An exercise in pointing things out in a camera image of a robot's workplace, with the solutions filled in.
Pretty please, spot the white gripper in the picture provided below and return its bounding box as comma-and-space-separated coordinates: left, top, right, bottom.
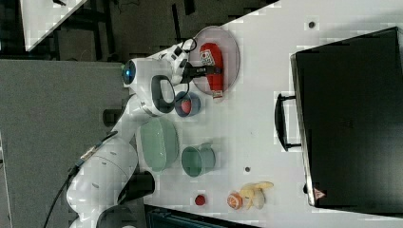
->
159, 45, 221, 86

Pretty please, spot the red ketchup packet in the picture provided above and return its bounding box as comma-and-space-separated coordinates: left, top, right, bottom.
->
200, 43, 223, 99

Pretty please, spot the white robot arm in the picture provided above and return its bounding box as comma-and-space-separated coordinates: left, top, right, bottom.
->
66, 43, 224, 228

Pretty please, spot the blue small bowl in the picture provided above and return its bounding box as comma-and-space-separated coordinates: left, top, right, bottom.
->
175, 91, 201, 118

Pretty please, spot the red strawberry toy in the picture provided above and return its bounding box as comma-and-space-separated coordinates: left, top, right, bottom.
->
181, 100, 192, 115

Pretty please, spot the green perforated basket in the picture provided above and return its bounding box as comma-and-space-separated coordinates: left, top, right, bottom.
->
140, 118, 179, 172

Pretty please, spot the green cup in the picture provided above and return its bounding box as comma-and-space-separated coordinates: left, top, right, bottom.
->
181, 143, 216, 178

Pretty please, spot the black cylinder lower left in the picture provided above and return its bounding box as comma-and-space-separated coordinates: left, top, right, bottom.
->
118, 171, 156, 204

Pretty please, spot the red small fruit toy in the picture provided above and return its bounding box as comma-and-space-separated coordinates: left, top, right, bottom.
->
195, 195, 206, 206

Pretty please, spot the orange slice toy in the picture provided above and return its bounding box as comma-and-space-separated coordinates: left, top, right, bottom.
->
227, 192, 242, 210

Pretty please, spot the peeled banana toy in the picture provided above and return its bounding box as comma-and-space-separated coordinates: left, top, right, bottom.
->
240, 181, 274, 210

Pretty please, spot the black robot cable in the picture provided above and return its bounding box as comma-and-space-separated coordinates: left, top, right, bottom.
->
42, 130, 119, 228

